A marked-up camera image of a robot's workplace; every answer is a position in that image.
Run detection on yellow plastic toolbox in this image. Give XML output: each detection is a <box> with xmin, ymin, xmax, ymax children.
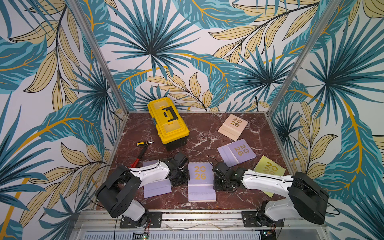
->
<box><xmin>147</xmin><ymin>97</ymin><xmax>190</xmax><ymax>151</ymax></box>

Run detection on pink calendar front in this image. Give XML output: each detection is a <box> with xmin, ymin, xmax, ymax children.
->
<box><xmin>189</xmin><ymin>192</ymin><xmax>217</xmax><ymax>202</ymax></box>

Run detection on red handled tool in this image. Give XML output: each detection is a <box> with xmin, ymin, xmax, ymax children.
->
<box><xmin>131</xmin><ymin>145</ymin><xmax>148</xmax><ymax>168</ymax></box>

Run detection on pink calendar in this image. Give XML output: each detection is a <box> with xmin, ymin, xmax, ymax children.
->
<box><xmin>189</xmin><ymin>192</ymin><xmax>217</xmax><ymax>202</ymax></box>
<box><xmin>218</xmin><ymin>114</ymin><xmax>249</xmax><ymax>141</ymax></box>

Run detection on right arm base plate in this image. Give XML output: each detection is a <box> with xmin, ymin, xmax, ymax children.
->
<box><xmin>241</xmin><ymin>211</ymin><xmax>284</xmax><ymax>228</ymax></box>

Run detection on pink calendar at back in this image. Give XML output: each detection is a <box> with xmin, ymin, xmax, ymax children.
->
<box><xmin>218</xmin><ymin>114</ymin><xmax>249</xmax><ymax>141</ymax></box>

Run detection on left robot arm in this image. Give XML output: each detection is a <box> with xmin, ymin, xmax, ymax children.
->
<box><xmin>96</xmin><ymin>152</ymin><xmax>190</xmax><ymax>227</ymax></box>

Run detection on green calendar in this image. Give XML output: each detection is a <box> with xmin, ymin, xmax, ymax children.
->
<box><xmin>253</xmin><ymin>155</ymin><xmax>287</xmax><ymax>199</ymax></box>

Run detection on purple calendar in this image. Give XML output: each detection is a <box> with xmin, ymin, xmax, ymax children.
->
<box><xmin>217</xmin><ymin>139</ymin><xmax>256</xmax><ymax>167</ymax></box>
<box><xmin>142</xmin><ymin>161</ymin><xmax>172</xmax><ymax>199</ymax></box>
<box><xmin>188</xmin><ymin>162</ymin><xmax>216</xmax><ymax>198</ymax></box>

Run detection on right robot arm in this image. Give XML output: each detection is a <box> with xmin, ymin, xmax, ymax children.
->
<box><xmin>213</xmin><ymin>162</ymin><xmax>329</xmax><ymax>227</ymax></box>

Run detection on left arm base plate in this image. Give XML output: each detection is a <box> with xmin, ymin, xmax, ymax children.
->
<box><xmin>120</xmin><ymin>212</ymin><xmax>163</xmax><ymax>229</ymax></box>

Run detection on yellow black screwdriver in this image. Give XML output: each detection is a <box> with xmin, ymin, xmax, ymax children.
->
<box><xmin>136</xmin><ymin>141</ymin><xmax>154</xmax><ymax>147</ymax></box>

